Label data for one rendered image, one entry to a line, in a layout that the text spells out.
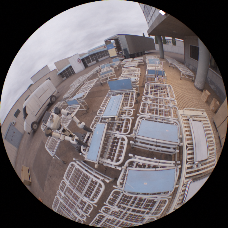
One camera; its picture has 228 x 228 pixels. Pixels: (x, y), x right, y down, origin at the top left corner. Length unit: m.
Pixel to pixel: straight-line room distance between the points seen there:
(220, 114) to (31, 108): 10.51
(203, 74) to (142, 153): 4.11
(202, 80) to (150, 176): 4.21
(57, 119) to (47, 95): 7.17
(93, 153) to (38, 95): 7.56
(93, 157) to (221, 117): 3.49
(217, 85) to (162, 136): 5.55
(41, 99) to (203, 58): 10.98
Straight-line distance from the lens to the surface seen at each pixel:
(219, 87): 6.10
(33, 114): 7.75
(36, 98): 8.02
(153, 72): 3.23
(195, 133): 1.46
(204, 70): 4.30
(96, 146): 1.26
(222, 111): 3.05
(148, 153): 1.71
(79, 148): 2.09
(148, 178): 1.15
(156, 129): 1.28
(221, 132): 3.15
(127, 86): 2.22
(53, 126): 1.33
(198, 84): 4.48
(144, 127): 1.27
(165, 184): 1.23
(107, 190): 1.89
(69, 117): 1.30
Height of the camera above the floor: 1.68
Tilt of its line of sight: 46 degrees down
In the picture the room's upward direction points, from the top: 24 degrees counter-clockwise
